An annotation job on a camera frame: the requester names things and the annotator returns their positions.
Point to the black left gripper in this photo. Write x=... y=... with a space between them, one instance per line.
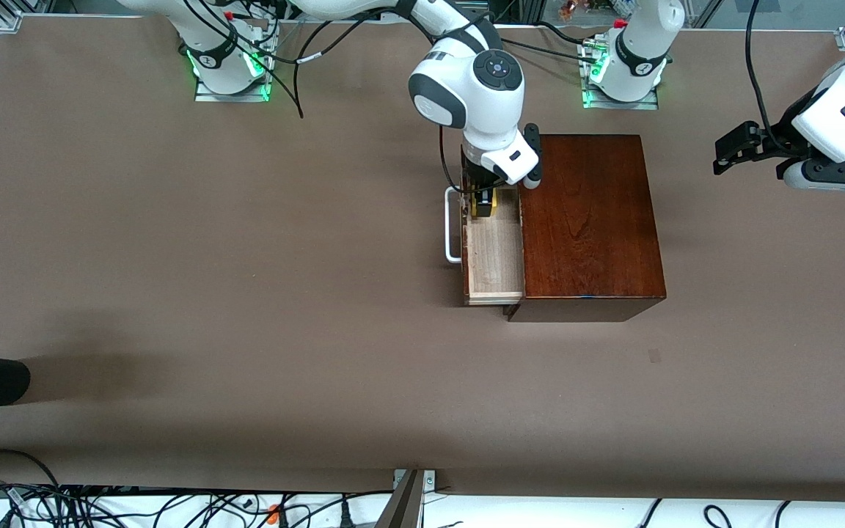
x=773 y=138

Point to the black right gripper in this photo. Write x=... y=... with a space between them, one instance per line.
x=478 y=179

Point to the yellow cube block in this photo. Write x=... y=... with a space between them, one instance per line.
x=496 y=207

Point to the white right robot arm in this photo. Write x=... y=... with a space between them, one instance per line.
x=488 y=95

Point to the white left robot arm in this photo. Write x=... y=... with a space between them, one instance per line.
x=642 y=44

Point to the dark red wooden cabinet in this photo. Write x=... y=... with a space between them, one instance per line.
x=591 y=235

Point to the black power plug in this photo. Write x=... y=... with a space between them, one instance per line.
x=345 y=513

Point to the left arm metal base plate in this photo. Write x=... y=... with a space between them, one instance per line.
x=646 y=105

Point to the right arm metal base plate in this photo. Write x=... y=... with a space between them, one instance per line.
x=210 y=97

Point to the grey metal post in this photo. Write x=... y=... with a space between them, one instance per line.
x=404 y=502

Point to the small aluminium corner bracket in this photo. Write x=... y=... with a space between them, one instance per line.
x=10 y=20

